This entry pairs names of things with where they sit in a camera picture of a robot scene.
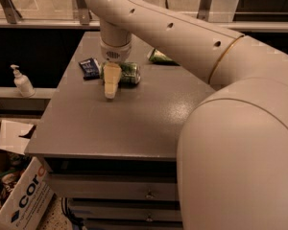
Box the green chip bag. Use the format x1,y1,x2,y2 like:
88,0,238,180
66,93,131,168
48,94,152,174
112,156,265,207
147,49,177,65

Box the white pump sanitizer bottle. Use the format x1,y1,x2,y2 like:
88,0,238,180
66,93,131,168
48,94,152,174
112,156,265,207
11,64,35,97

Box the green soda can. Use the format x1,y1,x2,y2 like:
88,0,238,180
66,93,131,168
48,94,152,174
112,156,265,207
100,61,142,85

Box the blue rxbar blueberry packet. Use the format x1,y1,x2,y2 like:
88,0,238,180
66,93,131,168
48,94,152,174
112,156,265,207
79,57,100,81

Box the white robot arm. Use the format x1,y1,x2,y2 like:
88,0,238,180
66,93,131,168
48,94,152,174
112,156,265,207
85,0,288,230

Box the black cable under cabinet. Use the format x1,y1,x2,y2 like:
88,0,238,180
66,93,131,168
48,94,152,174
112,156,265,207
60,196,84,230

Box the grey drawer cabinet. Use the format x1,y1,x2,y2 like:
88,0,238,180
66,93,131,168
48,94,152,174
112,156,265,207
26,32,213,230

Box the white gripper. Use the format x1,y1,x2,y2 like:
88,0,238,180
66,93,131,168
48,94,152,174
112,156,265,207
100,38,132,99

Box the white cardboard box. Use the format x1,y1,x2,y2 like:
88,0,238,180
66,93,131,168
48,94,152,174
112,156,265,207
0,120,53,230

